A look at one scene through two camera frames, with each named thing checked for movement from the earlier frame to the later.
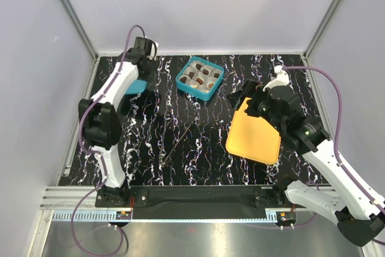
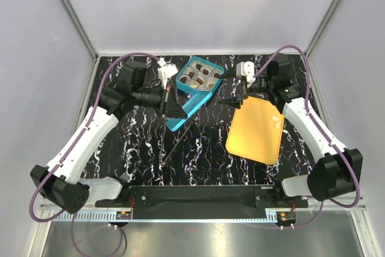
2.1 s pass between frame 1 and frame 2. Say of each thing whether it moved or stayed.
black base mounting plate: stayed
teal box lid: moved
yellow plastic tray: stayed
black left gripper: moved
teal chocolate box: stayed
